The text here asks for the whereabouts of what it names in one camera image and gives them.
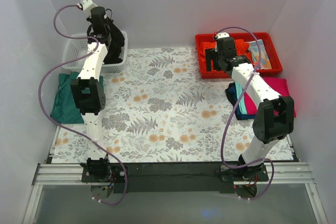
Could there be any black t shirt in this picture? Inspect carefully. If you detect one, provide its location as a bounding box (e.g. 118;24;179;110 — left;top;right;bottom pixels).
104;19;125;65

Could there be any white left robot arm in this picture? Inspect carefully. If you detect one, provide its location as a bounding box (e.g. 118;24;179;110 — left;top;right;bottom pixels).
70;6;110;160

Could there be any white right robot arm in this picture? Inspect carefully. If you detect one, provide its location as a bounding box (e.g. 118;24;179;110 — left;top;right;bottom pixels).
205;33;294;181

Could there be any red plastic bin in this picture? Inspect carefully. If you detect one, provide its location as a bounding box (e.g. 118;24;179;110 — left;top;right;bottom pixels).
195;32;282;79

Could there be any orange crumpled shirt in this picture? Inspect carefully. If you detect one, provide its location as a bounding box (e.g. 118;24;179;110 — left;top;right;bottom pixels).
197;39;253;64

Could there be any navy blue folded shirt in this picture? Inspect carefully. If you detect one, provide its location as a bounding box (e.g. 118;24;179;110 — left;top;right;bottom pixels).
225;82;255;120

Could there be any patterned pastel cloth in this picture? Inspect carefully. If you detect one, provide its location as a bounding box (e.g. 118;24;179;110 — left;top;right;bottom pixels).
248;39;271;69

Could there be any turquoise folded shirt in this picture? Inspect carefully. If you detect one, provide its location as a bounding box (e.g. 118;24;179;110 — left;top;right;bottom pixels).
234;81;257;113

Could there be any magenta folded shirt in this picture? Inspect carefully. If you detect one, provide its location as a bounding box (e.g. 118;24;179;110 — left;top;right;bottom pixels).
239;77;290;115

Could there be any floral patterned table mat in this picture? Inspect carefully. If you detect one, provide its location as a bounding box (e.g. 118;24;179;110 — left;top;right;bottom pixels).
51;47;294;164

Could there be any teal green folded shirt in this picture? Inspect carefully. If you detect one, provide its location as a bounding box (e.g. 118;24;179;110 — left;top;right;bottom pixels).
49;71;104;124

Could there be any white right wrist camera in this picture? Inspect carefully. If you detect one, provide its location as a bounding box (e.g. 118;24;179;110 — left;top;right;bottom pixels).
214;31;230;41

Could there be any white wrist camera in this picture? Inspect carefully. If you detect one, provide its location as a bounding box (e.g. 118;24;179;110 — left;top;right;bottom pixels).
214;31;230;41
77;0;98;18

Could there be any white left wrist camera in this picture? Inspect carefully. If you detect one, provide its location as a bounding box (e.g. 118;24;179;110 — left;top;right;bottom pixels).
77;0;98;18

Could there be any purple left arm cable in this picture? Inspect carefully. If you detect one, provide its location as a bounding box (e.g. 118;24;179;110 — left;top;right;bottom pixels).
38;3;129;206

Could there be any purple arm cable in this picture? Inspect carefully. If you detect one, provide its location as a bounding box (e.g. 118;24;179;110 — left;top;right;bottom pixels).
214;26;276;200
38;3;129;206

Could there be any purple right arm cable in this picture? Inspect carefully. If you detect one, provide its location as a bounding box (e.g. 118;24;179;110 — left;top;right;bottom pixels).
214;26;276;200

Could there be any aluminium mounting rail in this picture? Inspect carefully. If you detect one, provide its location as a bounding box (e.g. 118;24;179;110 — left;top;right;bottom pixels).
23;162;327;223

